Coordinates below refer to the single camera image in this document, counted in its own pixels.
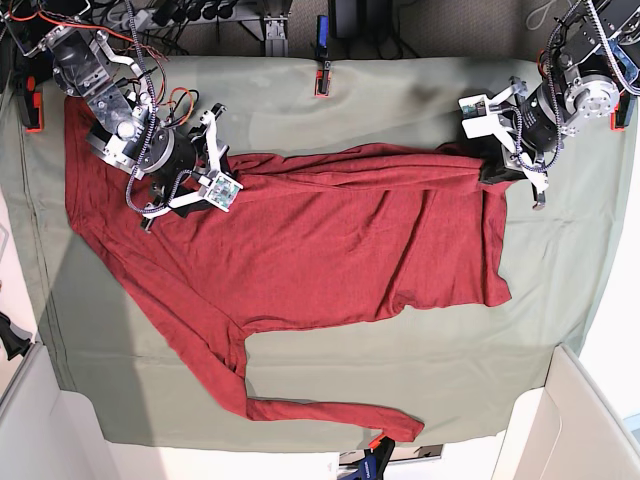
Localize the blue clamp top middle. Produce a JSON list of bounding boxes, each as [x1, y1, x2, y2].
[[314, 15, 331, 97]]

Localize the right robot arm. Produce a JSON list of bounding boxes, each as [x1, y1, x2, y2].
[[1, 1, 256, 239]]

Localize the metal table leg bracket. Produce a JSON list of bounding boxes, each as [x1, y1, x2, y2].
[[240, 0, 294, 58]]

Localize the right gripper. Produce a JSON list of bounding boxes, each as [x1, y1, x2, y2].
[[141, 103, 237, 231]]

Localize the blue orange clamp bottom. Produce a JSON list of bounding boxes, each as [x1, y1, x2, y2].
[[343, 433, 395, 480]]

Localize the orange black clamp far right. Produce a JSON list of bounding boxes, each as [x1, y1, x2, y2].
[[610, 94, 637, 131]]

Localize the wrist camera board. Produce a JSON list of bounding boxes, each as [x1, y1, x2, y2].
[[205, 172, 243, 212], [458, 94, 488, 120]]

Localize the black clamp left edge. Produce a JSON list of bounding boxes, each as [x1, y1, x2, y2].
[[0, 313, 32, 361]]

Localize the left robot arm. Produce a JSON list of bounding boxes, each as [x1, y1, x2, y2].
[[459, 1, 639, 209]]

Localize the white bin right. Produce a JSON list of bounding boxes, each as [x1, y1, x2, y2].
[[492, 344, 639, 479]]

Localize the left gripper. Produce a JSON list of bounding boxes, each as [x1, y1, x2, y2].
[[462, 76, 549, 210]]

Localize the orange black clamp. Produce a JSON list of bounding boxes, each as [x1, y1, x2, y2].
[[14, 75, 44, 133], [610, 94, 637, 131]]

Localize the red T-shirt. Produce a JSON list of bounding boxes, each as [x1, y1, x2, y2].
[[64, 99, 511, 442]]

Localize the green table cloth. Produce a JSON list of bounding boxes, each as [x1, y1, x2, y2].
[[1, 56, 636, 452]]

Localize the white power strip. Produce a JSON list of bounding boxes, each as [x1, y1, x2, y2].
[[114, 9, 153, 31]]

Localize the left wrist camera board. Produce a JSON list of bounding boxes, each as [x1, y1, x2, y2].
[[458, 94, 488, 120]]

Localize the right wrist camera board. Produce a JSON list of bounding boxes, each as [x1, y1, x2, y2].
[[205, 172, 243, 212]]

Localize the orange black clamp far left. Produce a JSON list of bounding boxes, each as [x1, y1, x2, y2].
[[14, 75, 44, 133]]

